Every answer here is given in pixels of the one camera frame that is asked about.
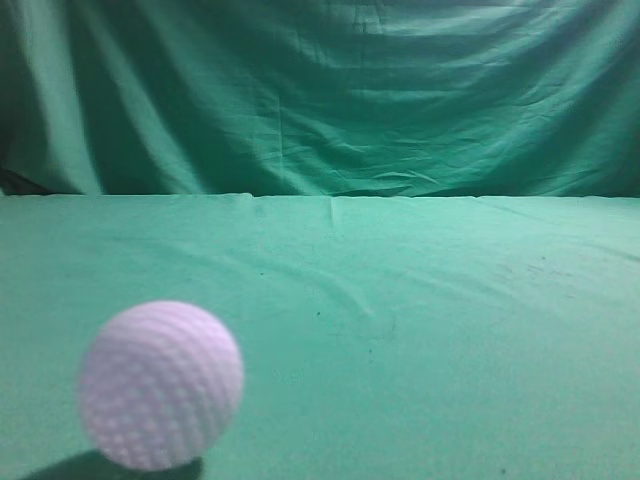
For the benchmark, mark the white dimpled golf ball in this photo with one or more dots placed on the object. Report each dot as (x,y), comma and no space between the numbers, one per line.
(159,385)

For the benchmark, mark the green table cloth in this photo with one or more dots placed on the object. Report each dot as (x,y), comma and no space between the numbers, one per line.
(383,338)

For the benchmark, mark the green backdrop cloth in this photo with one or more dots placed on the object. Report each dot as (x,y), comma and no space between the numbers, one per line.
(327,98)

